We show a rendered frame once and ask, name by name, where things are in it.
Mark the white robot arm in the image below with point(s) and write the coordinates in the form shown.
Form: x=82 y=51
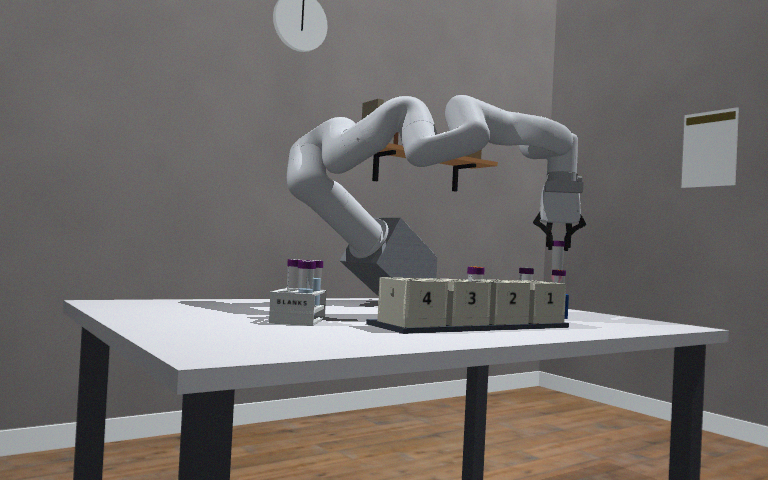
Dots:
x=331 y=146

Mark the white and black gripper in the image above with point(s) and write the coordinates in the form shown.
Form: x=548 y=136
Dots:
x=559 y=208

